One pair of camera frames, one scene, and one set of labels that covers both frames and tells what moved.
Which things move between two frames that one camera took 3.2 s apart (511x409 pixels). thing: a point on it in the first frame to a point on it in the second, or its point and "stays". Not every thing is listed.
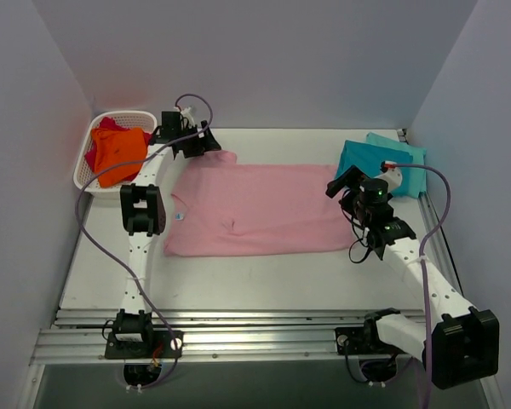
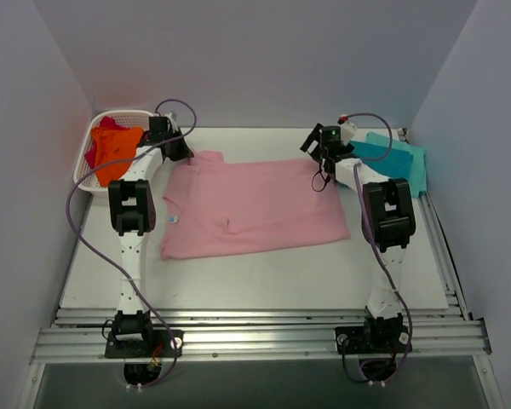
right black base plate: x=357 y=341 stays
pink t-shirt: x=218 y=207 stays
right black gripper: x=346 y=184 to x=312 y=142
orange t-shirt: x=114 y=146 stays
